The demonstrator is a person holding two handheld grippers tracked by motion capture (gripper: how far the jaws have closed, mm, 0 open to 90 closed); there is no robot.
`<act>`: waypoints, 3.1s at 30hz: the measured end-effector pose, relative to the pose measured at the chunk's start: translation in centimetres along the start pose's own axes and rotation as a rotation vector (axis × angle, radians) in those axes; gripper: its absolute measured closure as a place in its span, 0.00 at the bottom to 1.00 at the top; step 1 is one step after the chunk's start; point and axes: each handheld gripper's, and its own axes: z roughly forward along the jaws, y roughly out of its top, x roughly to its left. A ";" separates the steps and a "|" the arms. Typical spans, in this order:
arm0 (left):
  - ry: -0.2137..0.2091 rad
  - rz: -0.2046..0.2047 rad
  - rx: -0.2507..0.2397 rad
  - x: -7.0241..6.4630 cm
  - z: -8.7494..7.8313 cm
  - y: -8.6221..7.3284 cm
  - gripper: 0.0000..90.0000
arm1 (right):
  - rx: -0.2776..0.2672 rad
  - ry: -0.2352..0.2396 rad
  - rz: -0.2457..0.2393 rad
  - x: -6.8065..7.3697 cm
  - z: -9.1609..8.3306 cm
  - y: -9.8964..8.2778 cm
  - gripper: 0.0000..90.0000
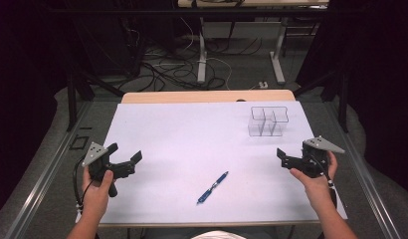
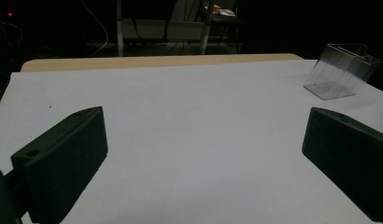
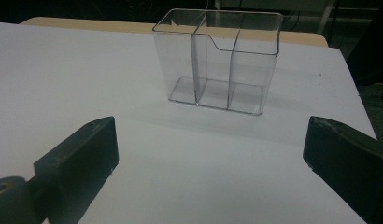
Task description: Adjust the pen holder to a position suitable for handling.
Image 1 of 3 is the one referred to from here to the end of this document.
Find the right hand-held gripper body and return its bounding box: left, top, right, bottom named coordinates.
left=281, top=134, right=345, bottom=179

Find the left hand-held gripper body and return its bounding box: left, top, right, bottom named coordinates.
left=82, top=141, right=136, bottom=198

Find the clear plastic organizer box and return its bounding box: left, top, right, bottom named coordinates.
left=247, top=106, right=290, bottom=137

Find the blue pen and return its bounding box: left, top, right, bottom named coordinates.
left=196, top=170, right=230, bottom=205

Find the person's right hand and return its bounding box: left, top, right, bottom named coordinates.
left=289, top=150, right=339, bottom=208

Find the person's left hand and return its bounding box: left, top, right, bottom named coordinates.
left=82, top=165, right=114, bottom=215

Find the white table mat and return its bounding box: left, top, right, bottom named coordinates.
left=99, top=101, right=348, bottom=227

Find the black metal stand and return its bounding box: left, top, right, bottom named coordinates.
left=293, top=66, right=349, bottom=133
left=66, top=66, right=126, bottom=132

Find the wooden table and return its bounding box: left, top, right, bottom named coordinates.
left=120, top=89, right=297, bottom=105

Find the white desk leg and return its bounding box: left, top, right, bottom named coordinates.
left=269, top=16, right=287, bottom=86
left=196, top=16, right=208, bottom=85

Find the person's white clothing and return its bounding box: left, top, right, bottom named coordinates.
left=191, top=230, right=247, bottom=239

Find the black horizontal bar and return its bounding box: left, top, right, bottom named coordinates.
left=49, top=7, right=329, bottom=15

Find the light desk top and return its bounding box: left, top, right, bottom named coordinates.
left=176, top=0, right=329, bottom=8

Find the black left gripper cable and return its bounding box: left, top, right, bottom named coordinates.
left=72, top=155, right=95, bottom=215

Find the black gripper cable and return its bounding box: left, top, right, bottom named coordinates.
left=309, top=154, right=338, bottom=208
left=72, top=155, right=95, bottom=215

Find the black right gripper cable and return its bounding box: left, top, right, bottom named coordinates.
left=309, top=154, right=338, bottom=208

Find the aluminium floor rail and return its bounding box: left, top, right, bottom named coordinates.
left=2, top=99, right=94, bottom=239
left=324, top=99, right=404, bottom=239

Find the tangle of black floor cables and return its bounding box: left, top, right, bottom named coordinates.
left=118, top=36, right=263, bottom=93

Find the white floor cable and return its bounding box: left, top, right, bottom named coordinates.
left=205, top=57, right=234, bottom=91

